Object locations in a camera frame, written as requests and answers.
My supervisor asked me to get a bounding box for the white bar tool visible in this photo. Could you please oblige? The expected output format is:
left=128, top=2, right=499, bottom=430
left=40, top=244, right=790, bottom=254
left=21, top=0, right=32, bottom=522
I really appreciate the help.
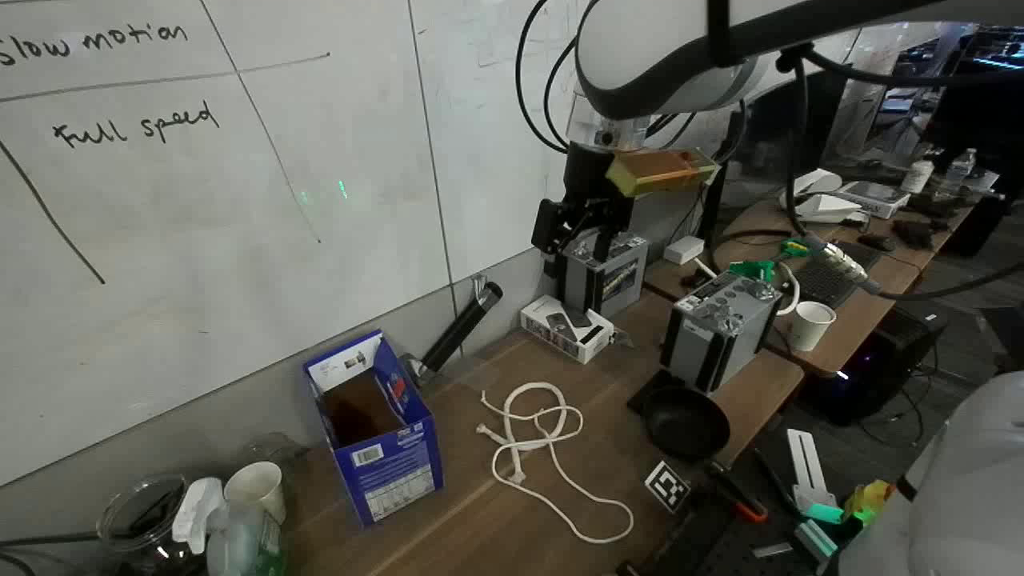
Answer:
left=783, top=426, right=843, bottom=512

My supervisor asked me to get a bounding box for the black white fiducial marker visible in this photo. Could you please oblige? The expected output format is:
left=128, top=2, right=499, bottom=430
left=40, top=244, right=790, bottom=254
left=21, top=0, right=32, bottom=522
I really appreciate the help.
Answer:
left=640, top=458, right=694, bottom=516

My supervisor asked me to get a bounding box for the white plastic cup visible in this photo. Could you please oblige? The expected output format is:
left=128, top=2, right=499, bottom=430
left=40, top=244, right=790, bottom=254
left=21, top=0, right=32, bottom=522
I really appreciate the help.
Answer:
left=220, top=458, right=289, bottom=525

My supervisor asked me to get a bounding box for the black frying pan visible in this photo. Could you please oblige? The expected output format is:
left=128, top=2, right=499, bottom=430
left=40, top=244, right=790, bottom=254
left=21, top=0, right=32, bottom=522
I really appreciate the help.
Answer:
left=623, top=367, right=737, bottom=465

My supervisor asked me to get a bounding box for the black flashlight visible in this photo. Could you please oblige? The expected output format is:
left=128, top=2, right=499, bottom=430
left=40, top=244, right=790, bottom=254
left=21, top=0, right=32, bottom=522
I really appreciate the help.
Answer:
left=421, top=278, right=507, bottom=378

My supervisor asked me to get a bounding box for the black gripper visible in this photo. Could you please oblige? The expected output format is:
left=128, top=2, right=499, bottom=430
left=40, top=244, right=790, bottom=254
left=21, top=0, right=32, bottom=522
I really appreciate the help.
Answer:
left=531, top=140, right=627, bottom=268

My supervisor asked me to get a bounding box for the white rope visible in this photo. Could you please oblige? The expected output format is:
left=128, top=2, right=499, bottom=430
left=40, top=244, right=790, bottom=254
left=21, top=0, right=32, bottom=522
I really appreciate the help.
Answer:
left=473, top=382, right=640, bottom=548

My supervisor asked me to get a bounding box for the white handled tool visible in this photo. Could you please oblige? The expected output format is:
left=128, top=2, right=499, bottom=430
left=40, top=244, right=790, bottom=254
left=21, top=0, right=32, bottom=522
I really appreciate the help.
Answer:
left=805, top=237, right=891, bottom=297

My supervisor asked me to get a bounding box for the white desk device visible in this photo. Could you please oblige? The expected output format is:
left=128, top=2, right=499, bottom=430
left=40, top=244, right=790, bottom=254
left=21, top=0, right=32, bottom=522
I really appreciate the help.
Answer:
left=790, top=162, right=871, bottom=226

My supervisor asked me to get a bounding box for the teal plastic tool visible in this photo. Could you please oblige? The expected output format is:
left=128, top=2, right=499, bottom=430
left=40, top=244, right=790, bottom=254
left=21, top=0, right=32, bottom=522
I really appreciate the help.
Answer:
left=798, top=501, right=857, bottom=562

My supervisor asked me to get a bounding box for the yellow green plastic item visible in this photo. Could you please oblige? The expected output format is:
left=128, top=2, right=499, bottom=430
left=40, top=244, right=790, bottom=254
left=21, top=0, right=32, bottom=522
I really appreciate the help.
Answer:
left=845, top=476, right=895, bottom=528

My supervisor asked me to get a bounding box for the blue cardboard box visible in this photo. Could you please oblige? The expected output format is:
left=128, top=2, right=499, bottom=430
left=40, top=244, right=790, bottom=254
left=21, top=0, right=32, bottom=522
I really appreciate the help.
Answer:
left=300, top=329, right=445, bottom=528

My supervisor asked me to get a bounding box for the white power adapter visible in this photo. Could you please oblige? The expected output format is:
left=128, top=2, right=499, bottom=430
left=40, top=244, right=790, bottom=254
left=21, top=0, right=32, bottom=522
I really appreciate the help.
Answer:
left=663, top=234, right=709, bottom=268

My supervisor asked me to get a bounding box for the black clamp orange handle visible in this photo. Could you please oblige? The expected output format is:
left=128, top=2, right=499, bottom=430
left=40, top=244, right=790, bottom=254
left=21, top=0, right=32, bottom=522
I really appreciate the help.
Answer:
left=698, top=458, right=770, bottom=528

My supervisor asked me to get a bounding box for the white paper cup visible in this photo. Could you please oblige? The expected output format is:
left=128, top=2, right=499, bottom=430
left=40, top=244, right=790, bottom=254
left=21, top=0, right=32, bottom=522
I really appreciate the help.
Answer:
left=782, top=297, right=840, bottom=354

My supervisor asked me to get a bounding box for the black rubber mat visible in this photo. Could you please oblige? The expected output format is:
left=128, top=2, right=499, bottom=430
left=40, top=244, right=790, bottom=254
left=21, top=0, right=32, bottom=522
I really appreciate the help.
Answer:
left=619, top=446, right=891, bottom=576

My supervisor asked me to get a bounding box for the white phone box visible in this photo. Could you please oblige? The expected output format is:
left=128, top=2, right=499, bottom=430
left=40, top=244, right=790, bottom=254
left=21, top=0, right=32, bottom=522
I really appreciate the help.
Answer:
left=518, top=296, right=619, bottom=367

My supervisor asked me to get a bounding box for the clear spray bottle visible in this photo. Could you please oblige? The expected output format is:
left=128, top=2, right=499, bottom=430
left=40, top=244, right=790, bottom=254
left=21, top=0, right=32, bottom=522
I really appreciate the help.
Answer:
left=171, top=474, right=289, bottom=576

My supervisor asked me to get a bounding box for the clear plastic bottle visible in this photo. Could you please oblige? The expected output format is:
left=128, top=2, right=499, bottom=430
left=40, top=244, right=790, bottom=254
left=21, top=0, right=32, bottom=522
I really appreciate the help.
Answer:
left=940, top=143, right=978, bottom=203

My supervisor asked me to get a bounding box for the large grey battery box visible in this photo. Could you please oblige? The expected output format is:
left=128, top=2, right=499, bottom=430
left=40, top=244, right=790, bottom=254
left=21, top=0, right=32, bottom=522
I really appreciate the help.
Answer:
left=659, top=268, right=786, bottom=397

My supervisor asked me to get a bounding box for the green plastic clip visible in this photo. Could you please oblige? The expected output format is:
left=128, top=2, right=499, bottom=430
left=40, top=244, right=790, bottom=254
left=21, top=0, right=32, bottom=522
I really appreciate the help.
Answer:
left=742, top=237, right=812, bottom=288

